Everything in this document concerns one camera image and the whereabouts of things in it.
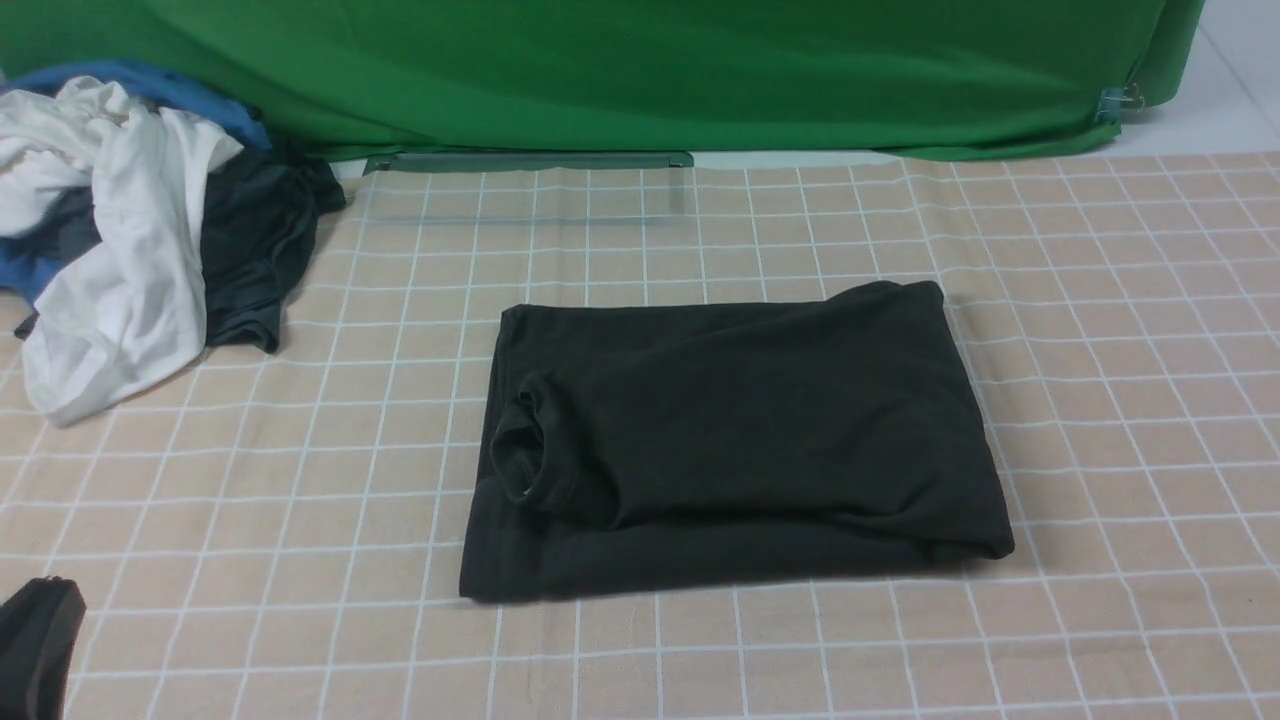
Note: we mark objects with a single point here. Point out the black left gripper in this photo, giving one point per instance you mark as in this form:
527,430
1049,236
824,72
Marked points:
39,627

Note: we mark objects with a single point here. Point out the dark gray long-sleeved shirt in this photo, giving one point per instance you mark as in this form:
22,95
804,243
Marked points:
645,449

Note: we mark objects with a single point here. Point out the blue crumpled garment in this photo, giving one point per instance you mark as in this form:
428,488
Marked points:
150,95

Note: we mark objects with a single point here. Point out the white crumpled garment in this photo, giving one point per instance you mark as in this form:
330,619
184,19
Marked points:
131,311

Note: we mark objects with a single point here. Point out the dark teal crumpled garment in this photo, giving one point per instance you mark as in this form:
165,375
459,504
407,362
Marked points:
261,212

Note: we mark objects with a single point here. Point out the green backdrop cloth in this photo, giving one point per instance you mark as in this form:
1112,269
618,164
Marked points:
935,80

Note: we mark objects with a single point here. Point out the gray-green metal bar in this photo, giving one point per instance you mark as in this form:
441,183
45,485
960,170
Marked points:
510,161

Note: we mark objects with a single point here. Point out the metal binder clip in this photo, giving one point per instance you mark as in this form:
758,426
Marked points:
1119,103

